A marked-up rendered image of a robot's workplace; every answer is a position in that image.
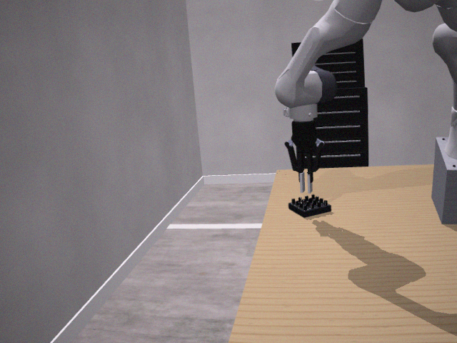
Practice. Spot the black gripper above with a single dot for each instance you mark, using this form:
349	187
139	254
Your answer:
304	137

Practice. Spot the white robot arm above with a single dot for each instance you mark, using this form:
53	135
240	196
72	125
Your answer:
345	23

